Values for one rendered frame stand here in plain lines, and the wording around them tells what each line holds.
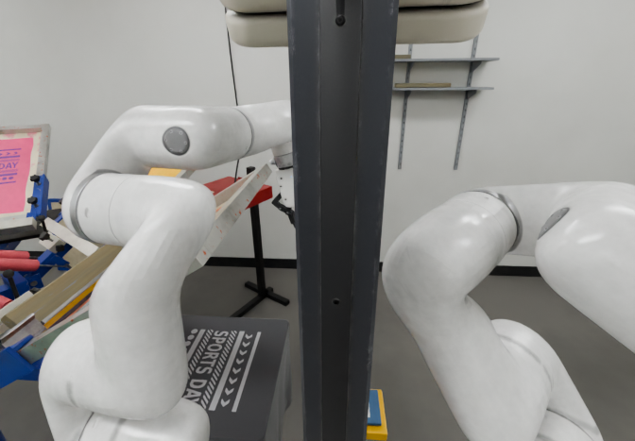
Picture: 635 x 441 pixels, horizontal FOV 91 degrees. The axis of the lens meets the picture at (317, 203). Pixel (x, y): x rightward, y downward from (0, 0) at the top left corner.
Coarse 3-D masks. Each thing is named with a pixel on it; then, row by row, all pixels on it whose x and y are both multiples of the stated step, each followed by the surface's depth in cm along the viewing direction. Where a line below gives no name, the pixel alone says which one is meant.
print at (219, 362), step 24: (192, 336) 115; (216, 336) 115; (240, 336) 115; (192, 360) 105; (216, 360) 105; (240, 360) 105; (192, 384) 97; (216, 384) 97; (240, 384) 97; (216, 408) 90
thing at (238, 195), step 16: (256, 176) 94; (224, 192) 108; (240, 192) 80; (256, 192) 88; (224, 208) 71; (240, 208) 75; (224, 224) 66; (208, 240) 58; (208, 256) 56; (192, 272) 55; (64, 320) 65; (80, 320) 61; (48, 336) 63; (32, 352) 65
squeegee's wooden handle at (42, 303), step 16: (96, 256) 102; (112, 256) 106; (80, 272) 95; (96, 272) 99; (48, 288) 85; (64, 288) 89; (80, 288) 92; (32, 304) 80; (48, 304) 83; (16, 320) 76
